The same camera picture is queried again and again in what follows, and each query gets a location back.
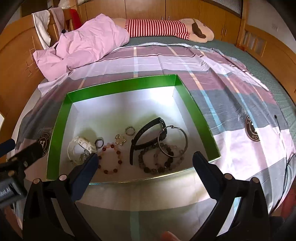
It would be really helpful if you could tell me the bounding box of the white wristwatch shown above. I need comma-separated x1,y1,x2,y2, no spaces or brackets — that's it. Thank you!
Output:
68,136,97,163

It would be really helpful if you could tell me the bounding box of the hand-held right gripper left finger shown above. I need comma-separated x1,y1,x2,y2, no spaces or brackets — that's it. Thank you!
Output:
22,152,102,241

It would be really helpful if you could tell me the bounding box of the plaid bedsheet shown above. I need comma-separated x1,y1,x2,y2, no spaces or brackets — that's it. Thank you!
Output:
7,43,296,232

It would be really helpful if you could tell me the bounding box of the silver flower brooch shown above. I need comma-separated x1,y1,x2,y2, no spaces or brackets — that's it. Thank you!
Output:
114,134,126,146

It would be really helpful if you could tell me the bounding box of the black cable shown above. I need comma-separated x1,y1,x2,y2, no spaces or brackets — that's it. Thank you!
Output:
283,153,296,193

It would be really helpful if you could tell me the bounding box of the grey pink garment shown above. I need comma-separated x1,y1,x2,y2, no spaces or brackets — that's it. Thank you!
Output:
50,7,67,33

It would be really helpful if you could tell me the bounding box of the wooden wardrobe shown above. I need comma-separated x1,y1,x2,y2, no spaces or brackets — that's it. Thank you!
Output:
53,0,245,42

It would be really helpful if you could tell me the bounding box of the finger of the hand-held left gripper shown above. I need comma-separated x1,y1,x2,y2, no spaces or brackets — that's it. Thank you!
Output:
0,138,16,156
7,141,46,173

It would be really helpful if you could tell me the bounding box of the pink duvet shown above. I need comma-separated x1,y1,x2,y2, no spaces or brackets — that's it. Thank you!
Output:
33,13,130,81

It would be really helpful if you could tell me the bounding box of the red and amber bead bracelet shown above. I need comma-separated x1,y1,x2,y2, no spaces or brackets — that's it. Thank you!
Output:
97,144,122,175

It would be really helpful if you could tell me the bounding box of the person's right hand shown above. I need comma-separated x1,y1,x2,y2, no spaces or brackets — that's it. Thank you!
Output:
161,231,179,241

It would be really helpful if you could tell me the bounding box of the wooden bed headboard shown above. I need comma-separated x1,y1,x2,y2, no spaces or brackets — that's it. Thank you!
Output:
0,14,79,93

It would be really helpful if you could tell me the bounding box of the silver bangle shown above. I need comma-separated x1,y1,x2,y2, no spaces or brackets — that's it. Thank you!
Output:
157,125,188,158

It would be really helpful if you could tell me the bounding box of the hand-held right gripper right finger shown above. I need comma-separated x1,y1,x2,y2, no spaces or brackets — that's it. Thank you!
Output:
190,151,271,241

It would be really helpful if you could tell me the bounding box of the dark brown bead bracelet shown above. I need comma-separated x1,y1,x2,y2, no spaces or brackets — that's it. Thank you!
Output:
138,142,175,174

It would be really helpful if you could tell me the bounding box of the wooden bed footboard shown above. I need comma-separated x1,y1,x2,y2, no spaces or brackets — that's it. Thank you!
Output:
236,23,296,98

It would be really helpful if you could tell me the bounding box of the green cardboard box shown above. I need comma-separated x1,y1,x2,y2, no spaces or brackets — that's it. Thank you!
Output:
46,74,220,184

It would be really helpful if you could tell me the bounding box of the black wristwatch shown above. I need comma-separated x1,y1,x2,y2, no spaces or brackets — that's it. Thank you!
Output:
129,117,167,166

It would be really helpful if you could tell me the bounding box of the pale pink bead bracelet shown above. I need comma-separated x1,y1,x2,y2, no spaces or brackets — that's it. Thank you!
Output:
153,145,185,172

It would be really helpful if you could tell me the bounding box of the striped plush toy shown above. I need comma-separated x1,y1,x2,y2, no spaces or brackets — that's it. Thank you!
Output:
114,18,214,44

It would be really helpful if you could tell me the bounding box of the black pen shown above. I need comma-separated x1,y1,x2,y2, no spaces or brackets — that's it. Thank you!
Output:
274,114,281,137

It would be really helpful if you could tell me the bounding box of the white garment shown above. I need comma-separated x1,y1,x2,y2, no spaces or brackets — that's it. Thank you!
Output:
32,9,51,50

